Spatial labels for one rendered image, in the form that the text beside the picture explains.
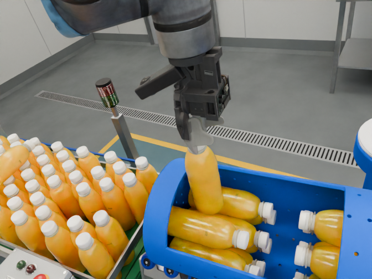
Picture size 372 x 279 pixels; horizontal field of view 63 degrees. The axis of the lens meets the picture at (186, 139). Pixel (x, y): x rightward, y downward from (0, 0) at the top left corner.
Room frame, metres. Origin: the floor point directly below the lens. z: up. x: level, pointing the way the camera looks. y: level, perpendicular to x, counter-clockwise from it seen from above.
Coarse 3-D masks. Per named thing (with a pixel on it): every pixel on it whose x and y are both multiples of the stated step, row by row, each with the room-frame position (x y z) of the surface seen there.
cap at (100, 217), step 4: (96, 212) 0.58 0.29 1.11; (100, 212) 0.57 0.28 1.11; (104, 212) 0.57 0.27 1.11; (96, 216) 0.56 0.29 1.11; (100, 216) 0.56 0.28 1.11; (104, 216) 0.55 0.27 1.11; (96, 220) 0.55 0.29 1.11; (100, 220) 0.54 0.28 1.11; (104, 220) 0.55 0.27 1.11; (100, 224) 0.54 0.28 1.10
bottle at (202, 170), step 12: (192, 156) 0.47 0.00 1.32; (204, 156) 0.47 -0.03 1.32; (192, 168) 0.46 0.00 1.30; (204, 168) 0.46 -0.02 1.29; (216, 168) 0.47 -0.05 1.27; (192, 180) 0.46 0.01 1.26; (204, 180) 0.45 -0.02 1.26; (216, 180) 0.46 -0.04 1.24; (192, 192) 0.48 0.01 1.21; (204, 192) 0.45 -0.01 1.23; (216, 192) 0.46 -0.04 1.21; (204, 204) 0.46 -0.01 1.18; (216, 204) 0.46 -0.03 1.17
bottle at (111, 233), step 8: (96, 224) 0.55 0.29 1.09; (104, 224) 0.55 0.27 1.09; (112, 224) 0.55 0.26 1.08; (120, 224) 0.58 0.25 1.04; (96, 232) 0.55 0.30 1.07; (104, 232) 0.53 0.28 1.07; (112, 232) 0.54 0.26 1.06; (120, 232) 0.55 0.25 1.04; (104, 240) 0.53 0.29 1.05; (112, 240) 0.53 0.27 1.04; (120, 240) 0.54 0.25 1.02; (128, 240) 0.57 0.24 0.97; (112, 248) 0.53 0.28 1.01; (120, 248) 0.53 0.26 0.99; (112, 256) 0.53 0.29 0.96
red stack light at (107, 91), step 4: (112, 84) 1.08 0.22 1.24; (96, 88) 1.07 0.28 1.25; (100, 88) 1.05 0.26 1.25; (104, 88) 1.05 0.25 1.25; (108, 88) 1.06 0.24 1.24; (112, 88) 1.07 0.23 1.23; (100, 92) 1.06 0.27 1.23; (104, 92) 1.05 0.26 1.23; (108, 92) 1.05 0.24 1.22; (112, 92) 1.06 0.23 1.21; (104, 96) 1.05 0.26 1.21
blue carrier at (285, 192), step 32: (160, 192) 0.49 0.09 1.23; (256, 192) 0.55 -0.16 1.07; (288, 192) 0.50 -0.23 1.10; (320, 192) 0.46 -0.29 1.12; (352, 192) 0.36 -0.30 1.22; (160, 224) 0.43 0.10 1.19; (288, 224) 0.47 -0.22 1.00; (352, 224) 0.29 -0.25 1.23; (160, 256) 0.40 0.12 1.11; (192, 256) 0.36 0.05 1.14; (256, 256) 0.43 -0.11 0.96; (288, 256) 0.40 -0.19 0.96; (352, 256) 0.25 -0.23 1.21
